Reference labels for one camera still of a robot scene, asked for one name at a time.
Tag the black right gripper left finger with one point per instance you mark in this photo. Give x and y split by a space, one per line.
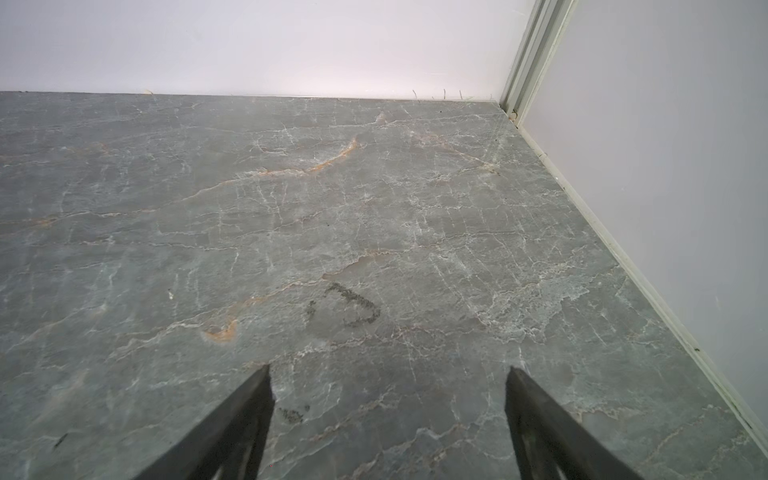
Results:
229 443

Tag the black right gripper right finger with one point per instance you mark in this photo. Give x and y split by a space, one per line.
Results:
548 442

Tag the aluminium frame corner post right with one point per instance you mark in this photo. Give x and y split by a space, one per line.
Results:
543 33

